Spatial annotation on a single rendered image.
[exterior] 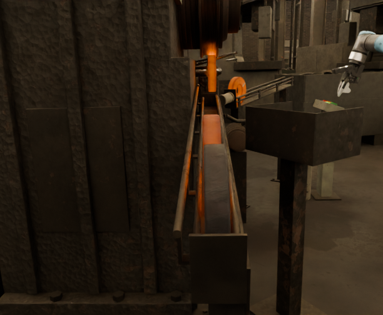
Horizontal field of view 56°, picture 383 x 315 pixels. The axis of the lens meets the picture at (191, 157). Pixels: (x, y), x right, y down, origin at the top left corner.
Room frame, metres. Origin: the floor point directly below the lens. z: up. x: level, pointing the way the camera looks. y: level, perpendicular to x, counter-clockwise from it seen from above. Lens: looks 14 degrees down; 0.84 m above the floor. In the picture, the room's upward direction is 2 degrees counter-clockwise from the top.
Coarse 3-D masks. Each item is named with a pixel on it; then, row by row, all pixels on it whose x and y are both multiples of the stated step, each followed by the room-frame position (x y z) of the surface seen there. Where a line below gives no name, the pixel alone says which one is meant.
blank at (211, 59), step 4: (208, 56) 1.57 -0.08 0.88; (212, 56) 1.57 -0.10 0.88; (208, 60) 1.55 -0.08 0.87; (212, 60) 1.55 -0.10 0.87; (208, 64) 1.54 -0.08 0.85; (212, 64) 1.53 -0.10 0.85; (208, 68) 1.53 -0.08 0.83; (212, 68) 1.53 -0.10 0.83; (208, 72) 1.53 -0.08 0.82; (212, 72) 1.52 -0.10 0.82; (208, 76) 1.53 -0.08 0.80; (212, 76) 1.53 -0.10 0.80; (208, 80) 1.53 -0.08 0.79; (212, 80) 1.53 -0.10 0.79; (216, 80) 1.53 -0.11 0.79; (208, 84) 1.54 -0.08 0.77; (212, 84) 1.54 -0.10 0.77; (208, 88) 1.56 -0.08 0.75; (212, 88) 1.55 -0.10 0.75
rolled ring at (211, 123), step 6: (210, 114) 0.71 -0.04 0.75; (216, 114) 0.70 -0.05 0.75; (204, 120) 0.67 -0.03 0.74; (210, 120) 0.67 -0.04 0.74; (216, 120) 0.67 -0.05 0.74; (204, 126) 0.65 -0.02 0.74; (210, 126) 0.65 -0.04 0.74; (216, 126) 0.65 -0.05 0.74; (204, 132) 0.64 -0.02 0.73; (210, 132) 0.64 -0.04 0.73; (216, 132) 0.64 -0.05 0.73; (204, 138) 0.63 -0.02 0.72; (210, 138) 0.63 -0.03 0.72; (216, 138) 0.63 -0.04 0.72; (204, 144) 0.62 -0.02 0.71
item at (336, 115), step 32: (256, 128) 1.08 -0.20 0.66; (288, 128) 0.97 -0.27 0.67; (320, 128) 0.91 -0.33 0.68; (352, 128) 0.99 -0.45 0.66; (288, 160) 1.07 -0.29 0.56; (320, 160) 0.92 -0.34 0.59; (288, 192) 1.06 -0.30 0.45; (288, 224) 1.06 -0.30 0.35; (288, 256) 1.06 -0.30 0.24; (288, 288) 1.05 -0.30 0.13
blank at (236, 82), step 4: (232, 80) 2.05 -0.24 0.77; (236, 80) 2.05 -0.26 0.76; (240, 80) 2.08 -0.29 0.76; (232, 84) 2.03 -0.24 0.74; (236, 84) 2.05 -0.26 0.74; (240, 84) 2.08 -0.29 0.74; (244, 84) 2.12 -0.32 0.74; (228, 88) 2.03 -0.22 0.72; (232, 88) 2.02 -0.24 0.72; (236, 88) 2.05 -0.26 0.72; (240, 88) 2.11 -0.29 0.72; (244, 88) 2.12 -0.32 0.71; (236, 92) 2.05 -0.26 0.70; (240, 92) 2.11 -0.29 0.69; (244, 92) 2.12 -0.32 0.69; (236, 96) 2.05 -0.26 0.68; (244, 96) 2.12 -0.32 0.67
